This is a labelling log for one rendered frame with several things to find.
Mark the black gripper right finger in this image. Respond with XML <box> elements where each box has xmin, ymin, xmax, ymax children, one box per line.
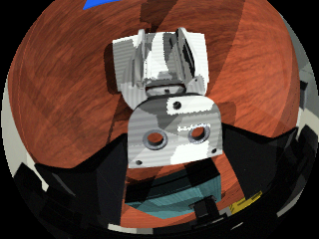
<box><xmin>222</xmin><ymin>123</ymin><xmax>299</xmax><ymax>200</ymax></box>

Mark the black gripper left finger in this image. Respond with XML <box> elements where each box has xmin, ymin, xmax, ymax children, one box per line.
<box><xmin>33</xmin><ymin>132</ymin><xmax>129</xmax><ymax>226</ymax></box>

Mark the blue flat rectangular plate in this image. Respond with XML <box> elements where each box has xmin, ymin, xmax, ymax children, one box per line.
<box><xmin>83</xmin><ymin>0</ymin><xmax>119</xmax><ymax>11</ymax></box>

